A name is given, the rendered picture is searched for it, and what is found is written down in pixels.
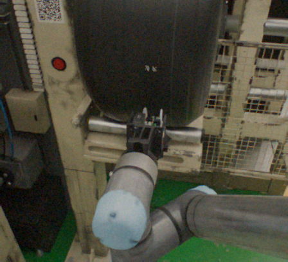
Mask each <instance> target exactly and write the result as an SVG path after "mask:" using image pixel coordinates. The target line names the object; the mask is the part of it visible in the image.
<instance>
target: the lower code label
mask: <svg viewBox="0 0 288 262"><path fill-rule="evenodd" d="M34 1H35V9H36V13H37V18H38V21H39V22H51V23H60V24H65V21H64V14H63V9H62V2H61V0H34Z"/></svg>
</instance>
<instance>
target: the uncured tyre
mask: <svg viewBox="0 0 288 262"><path fill-rule="evenodd" d="M222 4H223V0H74V25H75V42H76V57H77V60H78V66H79V70H80V74H81V77H82V81H83V83H84V86H85V90H86V93H87V94H88V96H89V97H90V98H91V99H92V101H93V102H94V103H95V104H96V106H97V107H98V109H99V110H101V111H102V113H103V114H104V115H106V116H108V117H110V118H112V119H115V120H117V121H125V122H127V121H128V119H129V117H130V114H131V112H132V111H134V118H135V117H136V114H137V113H138V112H140V113H143V109H144V108H146V109H147V116H148V117H152V116H155V117H158V118H159V117H160V112H161V109H162V121H163V119H164V116H165V115H166V125H165V126H170V127H182V126H186V125H189V124H191V123H193V122H194V121H195V120H196V119H198V118H199V117H200V116H202V115H203V112H204V109H205V106H206V102H207V100H208V96H209V94H210V89H211V86H212V76H213V70H214V65H215V58H216V54H217V46H218V41H219V33H220V23H221V13H222ZM144 62H148V63H156V64H158V74H146V73H143V63H144Z"/></svg>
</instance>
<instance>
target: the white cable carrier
mask: <svg viewBox="0 0 288 262"><path fill-rule="evenodd" d="M13 3H14V4H15V5H14V10H17V11H15V15H16V16H18V17H17V21H21V22H19V23H18V25H19V27H20V32H21V38H22V43H24V45H23V47H24V49H25V53H27V55H26V58H27V59H28V61H27V62H28V63H29V64H28V68H30V70H29V72H30V73H32V74H31V77H32V79H31V80H32V82H34V83H33V85H44V80H43V77H42V72H41V67H40V63H39V56H38V52H37V47H36V44H35V39H34V36H33V30H32V22H31V19H30V15H29V11H28V7H27V4H26V0H13ZM34 90H35V91H42V92H44V89H38V88H34Z"/></svg>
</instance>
